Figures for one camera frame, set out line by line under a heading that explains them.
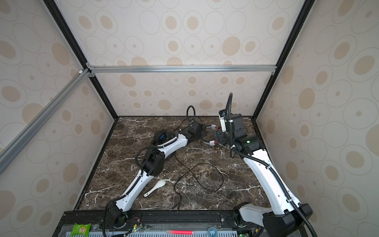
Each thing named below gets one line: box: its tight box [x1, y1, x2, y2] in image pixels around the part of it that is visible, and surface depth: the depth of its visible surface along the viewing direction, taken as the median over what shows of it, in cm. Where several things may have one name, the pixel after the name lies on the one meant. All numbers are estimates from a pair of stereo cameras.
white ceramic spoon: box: [143, 179, 167, 198], surface depth 86 cm
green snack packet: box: [70, 222, 92, 237], surface depth 71 cm
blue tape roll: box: [207, 226, 218, 237], surface depth 72 cm
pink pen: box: [166, 230, 194, 236], surface depth 71 cm
